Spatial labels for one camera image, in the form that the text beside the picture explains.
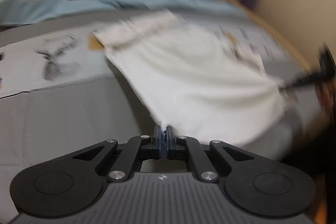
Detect light blue blanket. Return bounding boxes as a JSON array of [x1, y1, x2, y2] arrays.
[[1, 0, 248, 27]]

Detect white small garment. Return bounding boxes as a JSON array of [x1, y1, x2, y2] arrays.
[[92, 10, 288, 147]]

